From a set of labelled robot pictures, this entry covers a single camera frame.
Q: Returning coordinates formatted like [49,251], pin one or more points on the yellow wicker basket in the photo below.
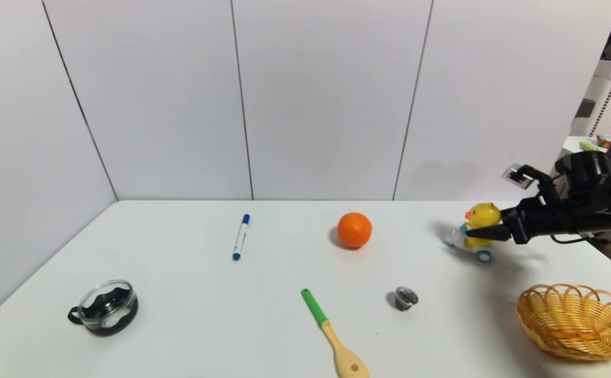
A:
[573,336]

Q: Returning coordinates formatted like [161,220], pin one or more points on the small silver capsule cup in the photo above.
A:
[405,298]

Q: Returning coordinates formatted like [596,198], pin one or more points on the glass cup with black holder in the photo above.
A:
[106,312]

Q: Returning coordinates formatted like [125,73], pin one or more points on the yellow duck tricycle toy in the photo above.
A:
[481,214]

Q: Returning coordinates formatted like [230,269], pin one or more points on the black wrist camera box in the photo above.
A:
[589,170]

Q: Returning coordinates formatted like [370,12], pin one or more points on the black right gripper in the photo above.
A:
[516,226]

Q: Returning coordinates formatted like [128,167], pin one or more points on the blue and white marker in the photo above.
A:
[241,237]

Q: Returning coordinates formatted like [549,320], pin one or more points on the orange fruit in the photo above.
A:
[354,230]

